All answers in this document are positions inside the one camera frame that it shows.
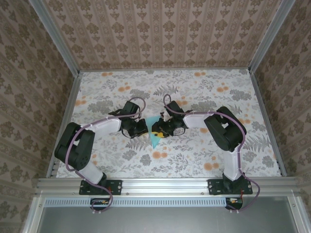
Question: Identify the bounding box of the teal cloth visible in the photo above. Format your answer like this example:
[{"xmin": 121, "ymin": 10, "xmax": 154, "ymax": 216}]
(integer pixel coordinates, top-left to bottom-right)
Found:
[{"xmin": 145, "ymin": 116, "xmax": 163, "ymax": 149}]

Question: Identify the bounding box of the floral table cover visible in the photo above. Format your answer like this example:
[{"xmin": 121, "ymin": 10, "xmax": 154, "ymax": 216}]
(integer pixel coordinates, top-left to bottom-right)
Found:
[{"xmin": 55, "ymin": 69, "xmax": 282, "ymax": 179}]

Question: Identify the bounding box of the grey metal panel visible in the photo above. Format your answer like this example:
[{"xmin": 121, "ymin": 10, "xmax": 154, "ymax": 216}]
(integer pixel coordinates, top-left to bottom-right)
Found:
[{"xmin": 23, "ymin": 196, "xmax": 311, "ymax": 233}]

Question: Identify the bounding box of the aluminium front rail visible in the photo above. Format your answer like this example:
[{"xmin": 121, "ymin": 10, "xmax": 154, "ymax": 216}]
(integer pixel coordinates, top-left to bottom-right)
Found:
[{"xmin": 35, "ymin": 177, "xmax": 302, "ymax": 197}]

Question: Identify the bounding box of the aluminium back rail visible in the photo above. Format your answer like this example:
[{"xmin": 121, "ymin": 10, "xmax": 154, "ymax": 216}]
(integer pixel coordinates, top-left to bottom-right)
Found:
[{"xmin": 79, "ymin": 67, "xmax": 251, "ymax": 73}]

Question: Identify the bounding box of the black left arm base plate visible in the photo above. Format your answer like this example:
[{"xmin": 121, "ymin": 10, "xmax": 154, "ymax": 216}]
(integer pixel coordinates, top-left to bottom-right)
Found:
[{"xmin": 79, "ymin": 179, "xmax": 123, "ymax": 196}]

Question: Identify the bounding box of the aluminium side rail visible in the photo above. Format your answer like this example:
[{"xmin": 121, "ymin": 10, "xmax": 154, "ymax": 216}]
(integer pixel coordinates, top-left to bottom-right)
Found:
[
  {"xmin": 249, "ymin": 69, "xmax": 288, "ymax": 177},
  {"xmin": 46, "ymin": 71, "xmax": 83, "ymax": 179}
]

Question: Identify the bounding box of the white slotted cable duct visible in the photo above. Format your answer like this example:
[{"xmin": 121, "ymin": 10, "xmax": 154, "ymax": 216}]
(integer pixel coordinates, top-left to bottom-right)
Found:
[{"xmin": 44, "ymin": 197, "xmax": 228, "ymax": 207}]

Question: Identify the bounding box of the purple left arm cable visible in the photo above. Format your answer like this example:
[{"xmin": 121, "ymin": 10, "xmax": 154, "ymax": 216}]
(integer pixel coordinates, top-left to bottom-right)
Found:
[{"xmin": 65, "ymin": 97, "xmax": 146, "ymax": 216}]

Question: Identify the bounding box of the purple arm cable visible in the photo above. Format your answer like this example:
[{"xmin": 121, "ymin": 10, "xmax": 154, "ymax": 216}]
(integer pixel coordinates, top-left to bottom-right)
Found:
[
  {"xmin": 65, "ymin": 97, "xmax": 146, "ymax": 216},
  {"xmin": 163, "ymin": 94, "xmax": 262, "ymax": 214}
]

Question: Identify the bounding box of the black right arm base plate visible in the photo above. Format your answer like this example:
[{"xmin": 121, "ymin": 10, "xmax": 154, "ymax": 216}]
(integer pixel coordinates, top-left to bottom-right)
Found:
[{"xmin": 207, "ymin": 179, "xmax": 253, "ymax": 196}]

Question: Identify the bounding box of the black connector board with wires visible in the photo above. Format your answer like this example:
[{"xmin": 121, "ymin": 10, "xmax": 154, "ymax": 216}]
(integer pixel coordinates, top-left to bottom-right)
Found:
[
  {"xmin": 89, "ymin": 198, "xmax": 113, "ymax": 211},
  {"xmin": 225, "ymin": 194, "xmax": 245, "ymax": 210}
]

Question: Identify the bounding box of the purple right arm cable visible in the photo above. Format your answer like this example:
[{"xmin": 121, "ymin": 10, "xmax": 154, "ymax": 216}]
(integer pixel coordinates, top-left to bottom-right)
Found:
[{"xmin": 163, "ymin": 94, "xmax": 262, "ymax": 214}]

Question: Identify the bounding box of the aluminium corner post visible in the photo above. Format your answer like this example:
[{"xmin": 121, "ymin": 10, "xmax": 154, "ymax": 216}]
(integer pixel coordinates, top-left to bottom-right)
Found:
[
  {"xmin": 248, "ymin": 0, "xmax": 302, "ymax": 73},
  {"xmin": 30, "ymin": 0, "xmax": 81, "ymax": 76}
]

